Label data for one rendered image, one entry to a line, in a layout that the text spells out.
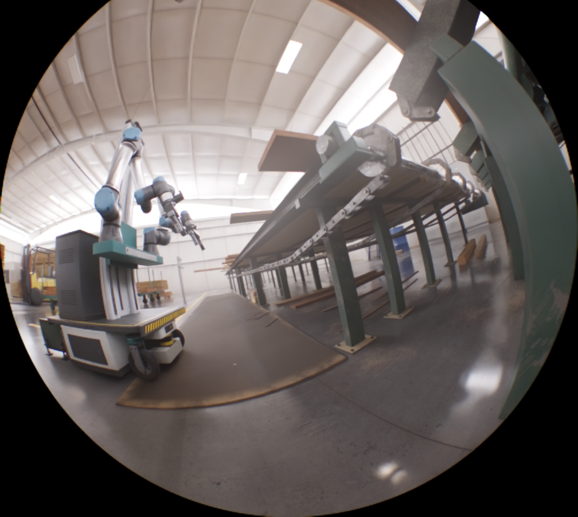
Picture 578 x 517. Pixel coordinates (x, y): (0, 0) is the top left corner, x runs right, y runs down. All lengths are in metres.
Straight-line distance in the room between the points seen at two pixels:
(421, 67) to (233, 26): 6.23
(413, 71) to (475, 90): 0.17
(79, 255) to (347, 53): 7.66
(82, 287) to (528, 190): 1.58
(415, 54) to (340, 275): 0.88
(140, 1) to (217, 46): 3.20
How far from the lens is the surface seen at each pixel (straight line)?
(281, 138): 0.56
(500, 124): 0.38
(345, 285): 0.90
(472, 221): 5.97
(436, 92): 0.59
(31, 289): 8.96
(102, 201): 0.97
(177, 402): 0.88
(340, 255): 0.89
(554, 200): 0.38
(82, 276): 1.28
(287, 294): 2.88
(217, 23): 6.56
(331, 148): 0.45
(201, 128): 8.32
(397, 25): 0.55
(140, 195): 0.98
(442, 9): 0.61
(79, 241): 1.30
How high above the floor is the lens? 0.49
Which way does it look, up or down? 12 degrees up
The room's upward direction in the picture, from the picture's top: 13 degrees counter-clockwise
